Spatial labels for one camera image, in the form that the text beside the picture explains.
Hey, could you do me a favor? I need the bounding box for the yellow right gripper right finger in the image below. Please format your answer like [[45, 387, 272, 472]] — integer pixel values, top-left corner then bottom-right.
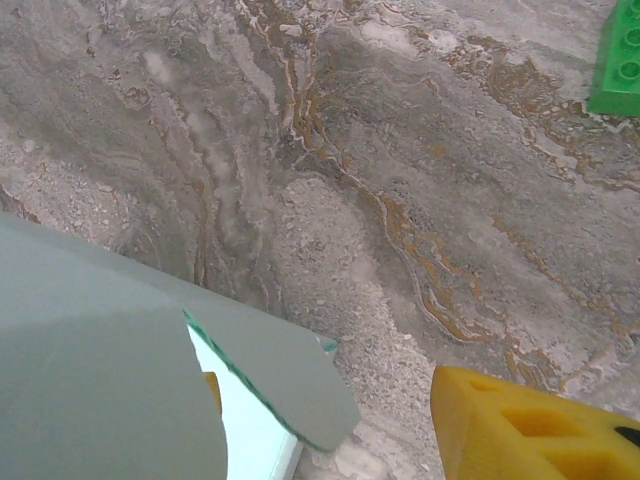
[[430, 366, 640, 480]]

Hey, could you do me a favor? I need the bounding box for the green toy brick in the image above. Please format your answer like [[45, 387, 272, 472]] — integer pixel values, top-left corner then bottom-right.
[[585, 0, 640, 119]]

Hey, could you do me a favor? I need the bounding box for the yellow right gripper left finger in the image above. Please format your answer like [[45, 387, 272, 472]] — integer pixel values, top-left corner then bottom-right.
[[201, 370, 224, 416]]

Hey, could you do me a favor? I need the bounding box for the light teal paper box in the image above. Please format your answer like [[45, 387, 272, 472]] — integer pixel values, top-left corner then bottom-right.
[[0, 209, 361, 480]]

